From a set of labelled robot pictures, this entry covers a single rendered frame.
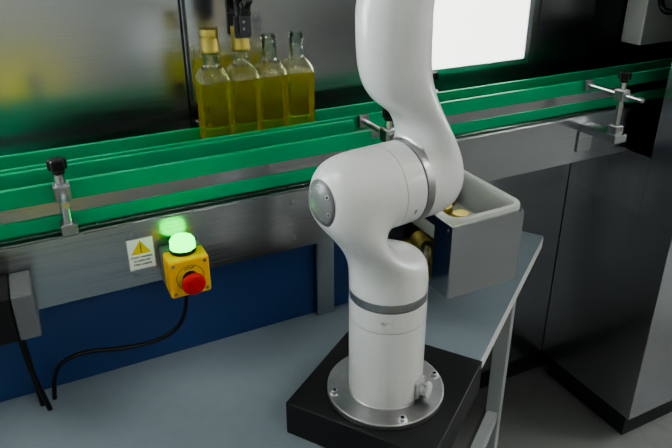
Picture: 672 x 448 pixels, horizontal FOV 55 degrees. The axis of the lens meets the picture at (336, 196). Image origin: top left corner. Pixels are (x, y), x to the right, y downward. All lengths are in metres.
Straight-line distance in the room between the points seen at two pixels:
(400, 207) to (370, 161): 0.07
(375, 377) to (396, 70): 0.47
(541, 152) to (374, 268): 0.87
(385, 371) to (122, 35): 0.81
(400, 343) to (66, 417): 0.59
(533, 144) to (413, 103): 0.84
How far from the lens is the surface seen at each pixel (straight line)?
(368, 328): 0.97
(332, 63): 1.48
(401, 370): 1.01
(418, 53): 0.83
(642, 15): 2.05
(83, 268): 1.16
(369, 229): 0.84
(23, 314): 1.10
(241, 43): 1.24
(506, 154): 1.61
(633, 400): 2.22
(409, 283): 0.93
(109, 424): 1.20
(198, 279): 1.10
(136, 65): 1.38
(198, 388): 1.23
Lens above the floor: 1.54
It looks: 24 degrees down
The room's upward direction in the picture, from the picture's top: straight up
